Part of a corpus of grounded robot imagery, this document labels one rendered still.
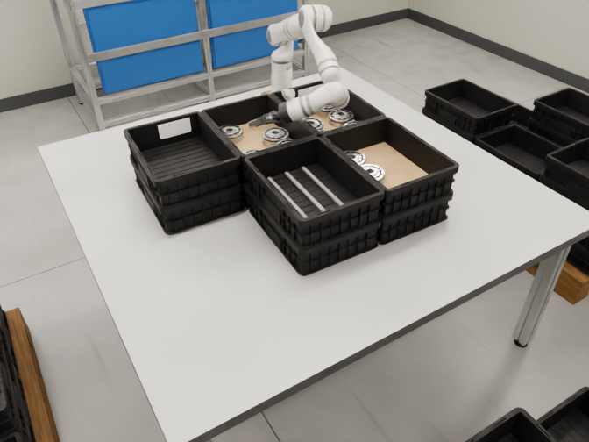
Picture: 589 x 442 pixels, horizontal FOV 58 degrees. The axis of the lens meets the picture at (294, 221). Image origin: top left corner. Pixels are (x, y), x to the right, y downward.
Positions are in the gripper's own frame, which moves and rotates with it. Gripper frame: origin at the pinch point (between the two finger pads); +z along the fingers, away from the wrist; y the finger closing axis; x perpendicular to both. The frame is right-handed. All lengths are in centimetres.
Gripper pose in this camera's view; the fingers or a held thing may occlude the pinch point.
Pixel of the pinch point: (255, 123)
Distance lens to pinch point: 193.8
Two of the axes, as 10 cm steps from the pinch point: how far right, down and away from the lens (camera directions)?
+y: 3.1, -2.2, 9.3
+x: -3.0, -9.5, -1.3
